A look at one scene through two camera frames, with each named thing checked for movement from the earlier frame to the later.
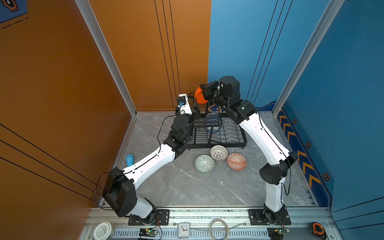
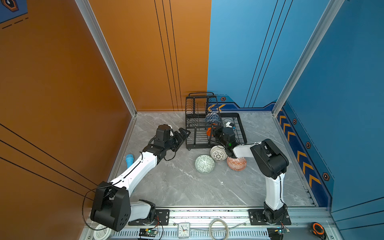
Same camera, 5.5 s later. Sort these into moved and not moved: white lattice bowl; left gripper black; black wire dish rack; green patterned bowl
Moved: left gripper black
Not moved: white lattice bowl; black wire dish rack; green patterned bowl
